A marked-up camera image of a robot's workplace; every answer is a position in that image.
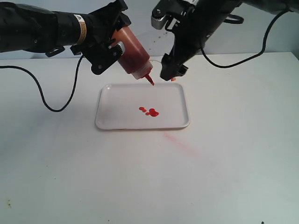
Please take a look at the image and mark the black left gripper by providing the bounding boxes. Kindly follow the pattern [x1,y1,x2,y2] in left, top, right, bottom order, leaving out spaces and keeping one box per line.
[78,0,131,75]

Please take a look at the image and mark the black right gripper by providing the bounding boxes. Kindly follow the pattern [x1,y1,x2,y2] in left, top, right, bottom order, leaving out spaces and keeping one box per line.
[160,0,230,81]

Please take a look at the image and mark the red sauce squeeze bottle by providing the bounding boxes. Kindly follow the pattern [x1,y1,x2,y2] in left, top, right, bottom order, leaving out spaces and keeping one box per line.
[112,26,155,85]

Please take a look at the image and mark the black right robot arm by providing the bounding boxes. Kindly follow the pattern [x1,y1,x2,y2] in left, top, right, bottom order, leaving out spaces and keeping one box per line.
[151,0,299,81]

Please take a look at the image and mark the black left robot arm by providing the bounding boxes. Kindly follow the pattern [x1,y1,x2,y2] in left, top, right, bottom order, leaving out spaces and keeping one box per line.
[0,0,131,75]

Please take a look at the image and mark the red sauce drops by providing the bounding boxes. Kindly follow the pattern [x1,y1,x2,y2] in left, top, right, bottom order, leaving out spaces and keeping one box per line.
[139,107,159,117]

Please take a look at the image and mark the white rectangular plastic tray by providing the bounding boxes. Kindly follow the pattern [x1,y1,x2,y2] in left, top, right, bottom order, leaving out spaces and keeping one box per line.
[95,83,190,130]

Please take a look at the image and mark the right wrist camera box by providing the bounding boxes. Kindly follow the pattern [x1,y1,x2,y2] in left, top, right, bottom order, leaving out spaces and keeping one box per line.
[151,0,182,30]

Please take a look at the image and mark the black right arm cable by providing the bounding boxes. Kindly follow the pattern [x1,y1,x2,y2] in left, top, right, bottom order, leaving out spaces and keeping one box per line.
[199,7,295,69]

